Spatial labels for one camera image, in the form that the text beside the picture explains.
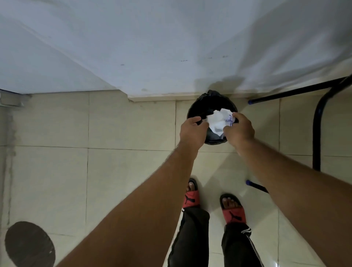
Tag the person's right hand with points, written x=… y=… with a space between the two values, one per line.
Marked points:
x=240 y=132

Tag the person's left hand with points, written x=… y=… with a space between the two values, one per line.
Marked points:
x=191 y=133

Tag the person's left thumb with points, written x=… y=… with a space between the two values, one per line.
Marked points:
x=195 y=120

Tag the person's right thumb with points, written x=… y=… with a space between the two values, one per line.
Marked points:
x=237 y=116

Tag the black waste bin bag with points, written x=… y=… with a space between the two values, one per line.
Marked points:
x=202 y=108

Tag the person's right forearm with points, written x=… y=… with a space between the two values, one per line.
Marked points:
x=299 y=189

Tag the person's left forearm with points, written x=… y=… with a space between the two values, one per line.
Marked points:
x=143 y=209

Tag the crumpled white paper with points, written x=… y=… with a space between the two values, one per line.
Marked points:
x=218 y=121

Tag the red and black slide sandal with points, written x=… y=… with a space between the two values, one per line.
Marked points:
x=233 y=214
x=191 y=198

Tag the black striped track trousers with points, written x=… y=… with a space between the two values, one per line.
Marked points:
x=192 y=239

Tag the dark round floor drain cover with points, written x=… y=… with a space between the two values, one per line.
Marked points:
x=29 y=244

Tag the black metal table frame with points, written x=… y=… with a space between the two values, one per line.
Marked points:
x=316 y=129

